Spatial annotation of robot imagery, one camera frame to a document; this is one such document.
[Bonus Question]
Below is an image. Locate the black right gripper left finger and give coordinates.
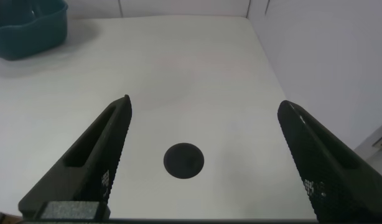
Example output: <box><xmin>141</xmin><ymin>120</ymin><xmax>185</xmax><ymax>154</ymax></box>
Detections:
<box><xmin>18</xmin><ymin>94</ymin><xmax>133</xmax><ymax>220</ymax></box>

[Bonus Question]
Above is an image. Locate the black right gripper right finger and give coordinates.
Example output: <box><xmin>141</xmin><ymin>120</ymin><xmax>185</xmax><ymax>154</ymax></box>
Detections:
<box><xmin>277</xmin><ymin>99</ymin><xmax>382</xmax><ymax>224</ymax></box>

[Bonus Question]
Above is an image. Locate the black round disc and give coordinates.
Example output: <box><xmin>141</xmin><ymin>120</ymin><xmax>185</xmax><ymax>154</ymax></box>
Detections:
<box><xmin>163</xmin><ymin>142</ymin><xmax>205</xmax><ymax>180</ymax></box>

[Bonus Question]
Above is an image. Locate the dark teal square bowl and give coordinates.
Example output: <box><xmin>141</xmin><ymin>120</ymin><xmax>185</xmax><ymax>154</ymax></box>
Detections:
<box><xmin>0</xmin><ymin>0</ymin><xmax>69</xmax><ymax>61</ymax></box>

